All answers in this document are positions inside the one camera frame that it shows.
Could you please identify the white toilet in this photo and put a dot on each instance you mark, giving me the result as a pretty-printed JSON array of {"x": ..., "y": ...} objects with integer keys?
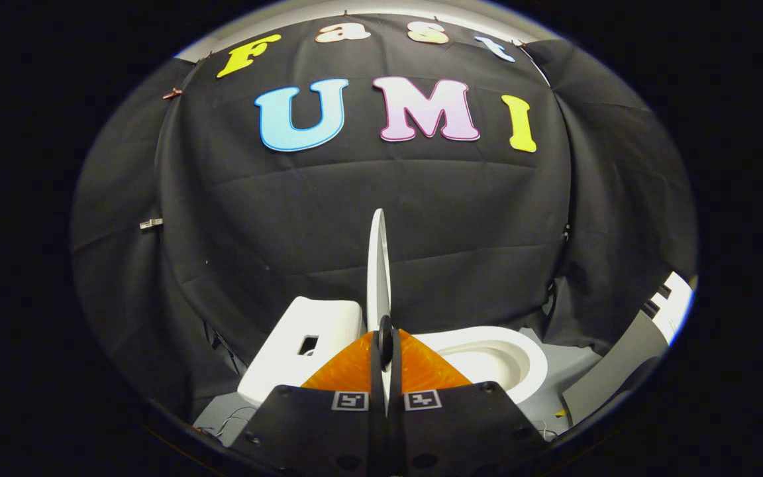
[{"x": 328, "y": 318}]

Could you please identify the silver clip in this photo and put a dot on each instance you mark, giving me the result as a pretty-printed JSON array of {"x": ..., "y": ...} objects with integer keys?
[{"x": 151, "y": 224}]

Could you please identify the white toilet lid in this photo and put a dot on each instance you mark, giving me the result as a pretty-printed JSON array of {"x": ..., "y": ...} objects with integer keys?
[{"x": 379, "y": 265}]

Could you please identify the copper clip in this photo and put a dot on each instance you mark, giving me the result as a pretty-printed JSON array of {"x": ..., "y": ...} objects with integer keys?
[{"x": 171, "y": 93}]

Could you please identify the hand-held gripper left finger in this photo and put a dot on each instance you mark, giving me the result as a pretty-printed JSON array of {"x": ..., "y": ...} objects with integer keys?
[{"x": 315, "y": 430}]

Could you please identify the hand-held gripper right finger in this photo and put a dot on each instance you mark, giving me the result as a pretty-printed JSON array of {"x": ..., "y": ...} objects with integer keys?
[{"x": 461, "y": 430}]

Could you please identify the white toilet seat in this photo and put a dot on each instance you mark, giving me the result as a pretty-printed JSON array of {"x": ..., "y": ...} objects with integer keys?
[{"x": 534, "y": 364}]

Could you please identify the black lid pull tab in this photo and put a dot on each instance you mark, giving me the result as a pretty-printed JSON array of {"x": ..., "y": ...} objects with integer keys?
[{"x": 386, "y": 338}]

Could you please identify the grey panel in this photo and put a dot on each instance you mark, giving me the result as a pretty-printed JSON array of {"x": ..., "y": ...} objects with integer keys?
[{"x": 620, "y": 364}]

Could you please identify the white black striped board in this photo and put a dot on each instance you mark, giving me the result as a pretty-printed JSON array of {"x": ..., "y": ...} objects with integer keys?
[{"x": 673, "y": 305}]

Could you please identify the black backdrop cloth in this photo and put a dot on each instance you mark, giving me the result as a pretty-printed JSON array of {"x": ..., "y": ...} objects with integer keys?
[{"x": 355, "y": 218}]

